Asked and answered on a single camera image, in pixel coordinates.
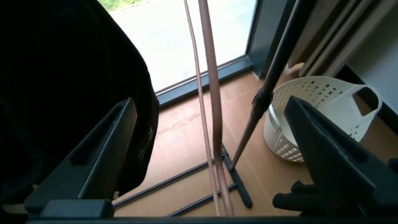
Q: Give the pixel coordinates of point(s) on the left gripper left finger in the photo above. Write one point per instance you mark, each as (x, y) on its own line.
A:
(102, 161)

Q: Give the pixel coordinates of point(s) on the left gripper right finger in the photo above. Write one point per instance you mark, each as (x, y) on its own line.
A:
(342, 174)

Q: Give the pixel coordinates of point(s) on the black shorts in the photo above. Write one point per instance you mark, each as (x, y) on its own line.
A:
(62, 77)

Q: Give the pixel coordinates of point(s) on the pink clothes hanger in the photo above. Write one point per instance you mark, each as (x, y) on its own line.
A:
(213, 93)

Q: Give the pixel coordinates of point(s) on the white laundry basket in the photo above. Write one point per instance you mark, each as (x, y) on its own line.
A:
(329, 96)

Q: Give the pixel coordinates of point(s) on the black clothes rack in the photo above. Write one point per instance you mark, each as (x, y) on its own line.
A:
(280, 62)

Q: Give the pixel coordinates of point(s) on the brown curtain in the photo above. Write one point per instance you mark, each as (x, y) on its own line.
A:
(335, 31)

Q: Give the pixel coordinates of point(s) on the window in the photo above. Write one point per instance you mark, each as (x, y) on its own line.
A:
(267, 31)

